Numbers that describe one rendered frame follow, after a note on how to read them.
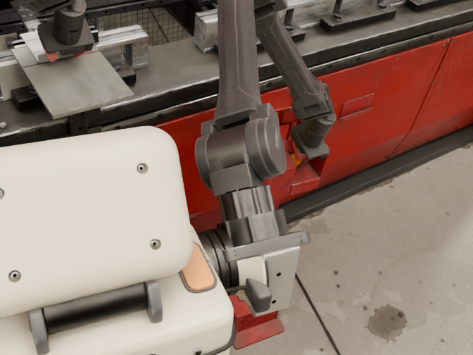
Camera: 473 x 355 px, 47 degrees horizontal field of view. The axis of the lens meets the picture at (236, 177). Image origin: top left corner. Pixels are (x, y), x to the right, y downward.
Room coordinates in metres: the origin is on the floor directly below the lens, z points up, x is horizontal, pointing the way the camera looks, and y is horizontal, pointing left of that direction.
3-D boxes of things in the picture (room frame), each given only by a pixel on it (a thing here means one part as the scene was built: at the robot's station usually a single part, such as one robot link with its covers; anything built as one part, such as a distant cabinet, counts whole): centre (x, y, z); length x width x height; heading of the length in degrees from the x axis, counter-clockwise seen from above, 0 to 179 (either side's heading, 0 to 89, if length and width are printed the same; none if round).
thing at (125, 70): (1.08, 0.43, 0.89); 0.30 x 0.05 x 0.03; 130
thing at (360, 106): (1.65, -0.39, 0.59); 0.15 x 0.02 x 0.07; 130
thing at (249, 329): (1.10, -0.12, 0.06); 0.25 x 0.20 x 0.12; 33
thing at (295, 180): (1.13, -0.10, 0.75); 0.20 x 0.16 x 0.18; 123
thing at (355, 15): (1.71, -0.30, 0.89); 0.30 x 0.05 x 0.03; 130
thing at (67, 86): (0.99, 0.40, 1.00); 0.26 x 0.18 x 0.01; 40
